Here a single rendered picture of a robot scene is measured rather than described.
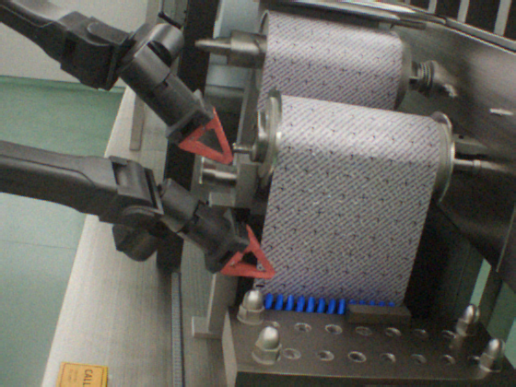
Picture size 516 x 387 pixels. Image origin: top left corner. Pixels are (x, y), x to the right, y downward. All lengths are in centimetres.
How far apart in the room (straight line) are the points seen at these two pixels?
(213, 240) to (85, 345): 28
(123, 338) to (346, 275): 37
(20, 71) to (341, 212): 589
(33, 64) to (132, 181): 582
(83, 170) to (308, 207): 32
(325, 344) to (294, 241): 16
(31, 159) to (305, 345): 42
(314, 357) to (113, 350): 34
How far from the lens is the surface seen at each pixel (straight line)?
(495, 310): 133
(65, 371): 99
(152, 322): 116
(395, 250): 103
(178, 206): 92
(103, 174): 87
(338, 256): 101
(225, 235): 95
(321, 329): 96
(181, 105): 93
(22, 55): 670
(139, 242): 97
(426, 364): 95
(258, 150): 96
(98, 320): 115
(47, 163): 84
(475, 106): 112
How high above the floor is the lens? 151
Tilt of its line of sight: 20 degrees down
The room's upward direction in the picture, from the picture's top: 10 degrees clockwise
